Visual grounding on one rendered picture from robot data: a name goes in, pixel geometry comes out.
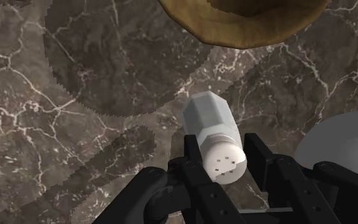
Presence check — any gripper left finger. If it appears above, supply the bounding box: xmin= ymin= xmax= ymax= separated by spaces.
xmin=92 ymin=134 xmax=247 ymax=224

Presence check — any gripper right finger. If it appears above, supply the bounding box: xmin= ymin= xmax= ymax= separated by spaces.
xmin=244 ymin=132 xmax=358 ymax=224

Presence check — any white salt shaker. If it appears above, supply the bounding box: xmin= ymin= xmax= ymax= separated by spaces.
xmin=182 ymin=90 xmax=247 ymax=185

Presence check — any white round bowl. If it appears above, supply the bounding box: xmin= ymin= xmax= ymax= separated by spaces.
xmin=294 ymin=110 xmax=358 ymax=184

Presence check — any brown wooden bowl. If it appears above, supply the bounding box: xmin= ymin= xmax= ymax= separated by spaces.
xmin=157 ymin=0 xmax=332 ymax=50

